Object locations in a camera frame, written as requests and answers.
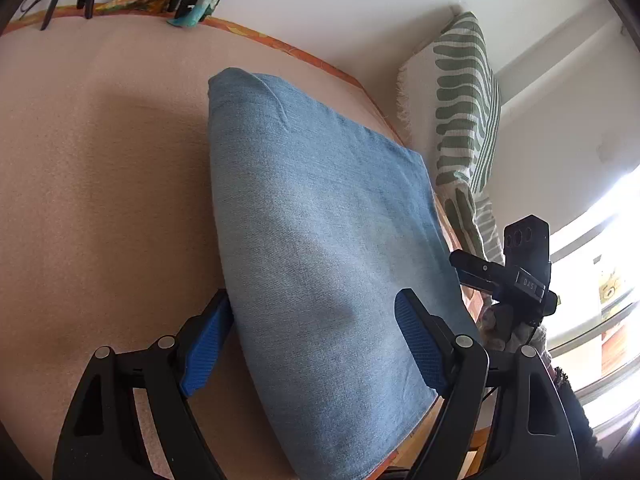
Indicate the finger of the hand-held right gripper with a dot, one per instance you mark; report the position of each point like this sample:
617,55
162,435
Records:
475,269

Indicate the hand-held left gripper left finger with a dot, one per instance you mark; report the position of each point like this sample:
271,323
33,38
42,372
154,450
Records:
206,350

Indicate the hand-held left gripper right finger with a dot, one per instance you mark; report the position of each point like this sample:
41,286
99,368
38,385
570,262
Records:
421,337

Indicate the light blue denim pants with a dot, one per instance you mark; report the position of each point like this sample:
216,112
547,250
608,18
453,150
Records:
325,235

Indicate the person's right hand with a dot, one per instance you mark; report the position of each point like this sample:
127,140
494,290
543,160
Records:
500,325

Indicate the yellow printed sticker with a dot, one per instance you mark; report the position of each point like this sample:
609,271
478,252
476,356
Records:
611,285

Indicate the window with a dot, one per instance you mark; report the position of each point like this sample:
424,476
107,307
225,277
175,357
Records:
600,340

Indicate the green patterned white pillow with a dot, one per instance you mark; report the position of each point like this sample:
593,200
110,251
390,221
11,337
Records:
460,110

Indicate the peach blanket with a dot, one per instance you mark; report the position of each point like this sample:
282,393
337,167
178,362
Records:
100,185

